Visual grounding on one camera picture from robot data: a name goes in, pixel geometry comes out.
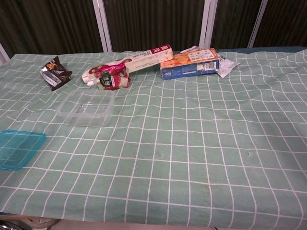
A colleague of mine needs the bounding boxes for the brown snack packet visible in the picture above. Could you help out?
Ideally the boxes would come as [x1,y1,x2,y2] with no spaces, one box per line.
[40,55,73,91]

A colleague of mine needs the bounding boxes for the white partition frame post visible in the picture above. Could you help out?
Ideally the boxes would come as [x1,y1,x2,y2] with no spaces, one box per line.
[92,0,113,52]
[0,43,11,65]
[247,0,268,48]
[199,0,218,48]

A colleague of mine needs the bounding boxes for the clear plastic container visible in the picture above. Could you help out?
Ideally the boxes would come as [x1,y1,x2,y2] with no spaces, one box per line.
[55,89,115,127]

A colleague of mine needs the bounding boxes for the green checked tablecloth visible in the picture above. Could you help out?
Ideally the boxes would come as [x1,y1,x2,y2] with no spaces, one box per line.
[0,49,307,222]

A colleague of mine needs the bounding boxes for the white crumpled snack packet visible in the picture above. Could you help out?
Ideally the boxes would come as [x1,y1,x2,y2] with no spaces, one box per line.
[217,54,241,79]

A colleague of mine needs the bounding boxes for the blue plastic lid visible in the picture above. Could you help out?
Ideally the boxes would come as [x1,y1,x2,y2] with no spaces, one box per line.
[0,129,47,171]

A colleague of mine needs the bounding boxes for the red drink pouch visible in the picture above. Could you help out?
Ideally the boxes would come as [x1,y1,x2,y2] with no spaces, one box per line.
[86,64,131,91]

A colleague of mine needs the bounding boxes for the orange and blue cracker box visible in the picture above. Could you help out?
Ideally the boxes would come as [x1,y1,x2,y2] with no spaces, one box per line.
[159,47,220,81]

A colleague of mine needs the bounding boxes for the grey metal base part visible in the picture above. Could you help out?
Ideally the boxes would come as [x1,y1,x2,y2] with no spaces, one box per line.
[0,212,59,230]

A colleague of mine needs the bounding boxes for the long white cookie box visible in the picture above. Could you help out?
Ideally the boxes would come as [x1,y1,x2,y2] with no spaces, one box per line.
[81,44,174,84]

